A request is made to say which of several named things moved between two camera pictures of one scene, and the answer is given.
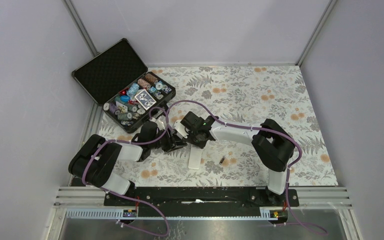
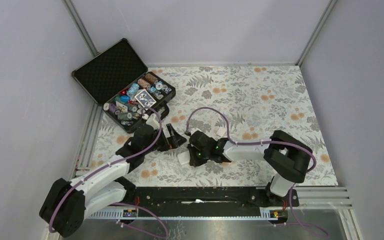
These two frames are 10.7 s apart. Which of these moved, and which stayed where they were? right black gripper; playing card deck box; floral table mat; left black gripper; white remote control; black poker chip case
Moved: white remote control; right black gripper
Stayed: floral table mat; playing card deck box; left black gripper; black poker chip case
